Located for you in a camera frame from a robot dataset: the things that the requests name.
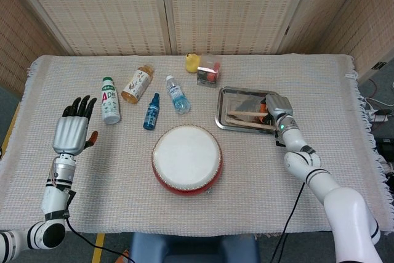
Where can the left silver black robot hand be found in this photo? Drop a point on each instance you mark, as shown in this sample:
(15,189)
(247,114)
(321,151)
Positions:
(69,135)

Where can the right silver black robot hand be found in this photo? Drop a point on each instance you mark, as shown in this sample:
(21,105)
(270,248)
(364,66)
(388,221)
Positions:
(278,104)

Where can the wooden drumstick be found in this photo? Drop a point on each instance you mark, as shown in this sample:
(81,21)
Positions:
(243,113)
(246,123)

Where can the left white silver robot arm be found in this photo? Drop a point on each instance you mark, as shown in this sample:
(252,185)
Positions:
(57,195)

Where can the rectangular stainless steel tray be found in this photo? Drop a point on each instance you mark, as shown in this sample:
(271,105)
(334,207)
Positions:
(237,99)

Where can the red drum with white skin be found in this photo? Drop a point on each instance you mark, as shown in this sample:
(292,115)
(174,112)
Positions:
(186,155)

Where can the white green-capped drink bottle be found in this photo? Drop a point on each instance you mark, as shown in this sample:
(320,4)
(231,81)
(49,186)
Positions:
(110,103)

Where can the beige woven tablecloth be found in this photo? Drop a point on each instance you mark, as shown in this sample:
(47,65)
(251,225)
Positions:
(123,183)

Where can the clear box of coffee capsules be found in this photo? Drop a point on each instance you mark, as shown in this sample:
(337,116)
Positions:
(209,73)

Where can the amber tea bottle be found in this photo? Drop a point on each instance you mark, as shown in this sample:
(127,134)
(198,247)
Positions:
(137,86)

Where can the small blue spray bottle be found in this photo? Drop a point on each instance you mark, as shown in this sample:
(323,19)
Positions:
(151,115)

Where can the yellow toy pear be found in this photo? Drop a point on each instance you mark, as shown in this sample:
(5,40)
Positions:
(191,64)

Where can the clear water bottle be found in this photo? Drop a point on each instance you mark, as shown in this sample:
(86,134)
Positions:
(178,96)

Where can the white power strip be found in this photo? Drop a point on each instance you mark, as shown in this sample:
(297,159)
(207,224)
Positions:
(380,118)

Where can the black box on floor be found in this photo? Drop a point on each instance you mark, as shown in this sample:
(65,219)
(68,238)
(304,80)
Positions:
(387,147)

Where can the woven bamboo folding screen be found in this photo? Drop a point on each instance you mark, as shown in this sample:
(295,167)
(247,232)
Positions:
(107,13)

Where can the orange packet on floor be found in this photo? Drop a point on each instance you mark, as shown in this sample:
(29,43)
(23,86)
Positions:
(123,255)

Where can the blue robot torso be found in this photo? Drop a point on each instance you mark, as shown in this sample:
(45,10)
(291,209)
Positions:
(194,244)

